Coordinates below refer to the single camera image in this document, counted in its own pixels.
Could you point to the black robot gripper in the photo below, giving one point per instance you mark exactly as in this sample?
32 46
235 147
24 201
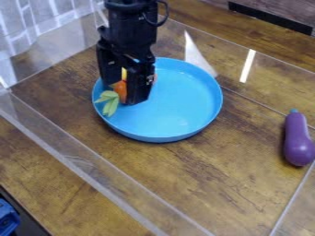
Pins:
128 35

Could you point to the blue round plate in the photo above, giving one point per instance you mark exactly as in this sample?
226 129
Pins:
185 100

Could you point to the purple toy eggplant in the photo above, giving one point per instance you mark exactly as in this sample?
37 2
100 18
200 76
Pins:
299 147

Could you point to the black bar in background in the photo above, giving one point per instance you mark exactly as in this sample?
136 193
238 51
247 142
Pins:
271 18

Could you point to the orange toy carrot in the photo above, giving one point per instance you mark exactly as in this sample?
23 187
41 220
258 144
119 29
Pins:
112 98

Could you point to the yellow toy lemon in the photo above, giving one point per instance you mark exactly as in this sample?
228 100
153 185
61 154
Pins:
123 74

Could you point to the clear acrylic enclosure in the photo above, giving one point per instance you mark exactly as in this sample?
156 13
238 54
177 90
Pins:
88 182

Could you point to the blue object at corner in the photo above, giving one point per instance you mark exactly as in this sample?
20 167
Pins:
9 219

